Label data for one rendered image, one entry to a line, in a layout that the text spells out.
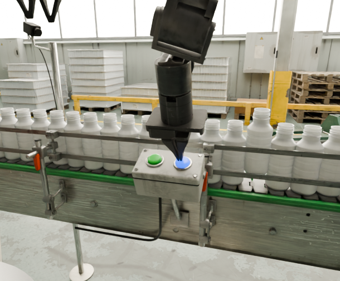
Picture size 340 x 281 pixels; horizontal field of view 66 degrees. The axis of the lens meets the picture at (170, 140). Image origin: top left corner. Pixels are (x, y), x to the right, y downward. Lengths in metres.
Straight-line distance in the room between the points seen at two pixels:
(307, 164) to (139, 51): 7.72
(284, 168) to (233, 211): 0.17
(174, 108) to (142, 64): 7.77
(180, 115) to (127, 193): 0.38
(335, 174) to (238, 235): 0.28
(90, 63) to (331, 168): 6.54
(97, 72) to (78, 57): 0.60
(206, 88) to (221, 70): 0.50
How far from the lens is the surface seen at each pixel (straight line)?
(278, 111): 5.22
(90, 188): 0.81
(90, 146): 0.78
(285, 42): 5.30
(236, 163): 0.68
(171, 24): 0.38
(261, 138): 0.65
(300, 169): 0.69
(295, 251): 0.77
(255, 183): 0.73
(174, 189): 0.54
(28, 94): 6.89
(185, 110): 0.43
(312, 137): 0.68
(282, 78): 5.15
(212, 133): 0.66
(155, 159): 0.54
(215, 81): 5.98
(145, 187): 0.56
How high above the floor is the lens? 1.32
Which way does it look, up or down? 18 degrees down
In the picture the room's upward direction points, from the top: straight up
